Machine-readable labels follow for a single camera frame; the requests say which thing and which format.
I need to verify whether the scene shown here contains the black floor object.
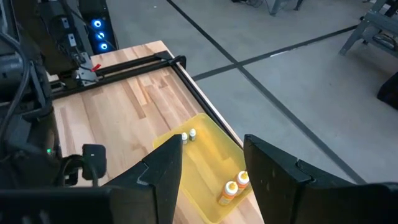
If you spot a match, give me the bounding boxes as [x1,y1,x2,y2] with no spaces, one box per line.
[376,71,398,110]

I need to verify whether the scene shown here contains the thick grey cable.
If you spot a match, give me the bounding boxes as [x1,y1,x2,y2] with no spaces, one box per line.
[0,30,32,134]

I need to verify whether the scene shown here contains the large yellow food coloring bottle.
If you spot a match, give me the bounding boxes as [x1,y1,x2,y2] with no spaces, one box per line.
[234,170,251,196]
[217,180,239,207]

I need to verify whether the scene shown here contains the black frame clamp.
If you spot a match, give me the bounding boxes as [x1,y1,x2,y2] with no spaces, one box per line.
[167,53,187,71]

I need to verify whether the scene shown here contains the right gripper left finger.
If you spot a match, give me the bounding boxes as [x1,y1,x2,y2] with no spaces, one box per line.
[108,134,183,224]

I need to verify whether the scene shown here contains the black aluminium table frame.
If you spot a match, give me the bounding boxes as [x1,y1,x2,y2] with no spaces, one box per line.
[51,50,246,150]

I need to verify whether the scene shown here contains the blue-lit computer tower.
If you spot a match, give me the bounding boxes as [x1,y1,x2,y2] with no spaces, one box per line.
[78,0,119,55]

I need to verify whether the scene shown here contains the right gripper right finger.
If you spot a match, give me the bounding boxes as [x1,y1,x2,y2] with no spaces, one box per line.
[244,134,313,224]

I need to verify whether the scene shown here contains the grey metal bench frame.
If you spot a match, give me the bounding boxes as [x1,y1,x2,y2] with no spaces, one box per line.
[338,0,398,58]
[231,0,305,16]

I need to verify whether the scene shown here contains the yellow translucent plastic tray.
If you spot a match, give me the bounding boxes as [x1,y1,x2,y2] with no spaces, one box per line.
[152,113,253,224]

